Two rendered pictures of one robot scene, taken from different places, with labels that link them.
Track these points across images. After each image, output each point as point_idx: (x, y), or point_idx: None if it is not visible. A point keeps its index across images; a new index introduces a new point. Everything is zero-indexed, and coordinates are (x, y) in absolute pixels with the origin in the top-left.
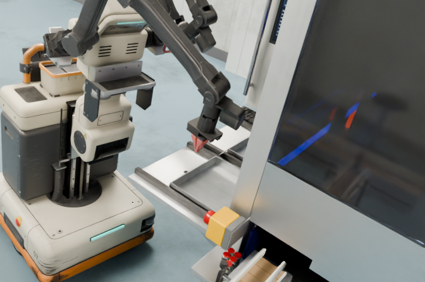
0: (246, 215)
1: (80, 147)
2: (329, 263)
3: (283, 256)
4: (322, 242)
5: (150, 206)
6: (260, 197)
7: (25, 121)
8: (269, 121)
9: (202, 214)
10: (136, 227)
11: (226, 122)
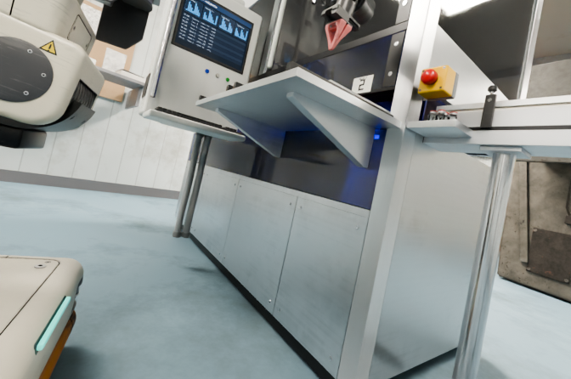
0: None
1: (19, 81)
2: (459, 104)
3: None
4: (457, 87)
5: (75, 260)
6: (432, 59)
7: None
8: None
9: (373, 106)
10: (71, 302)
11: (367, 9)
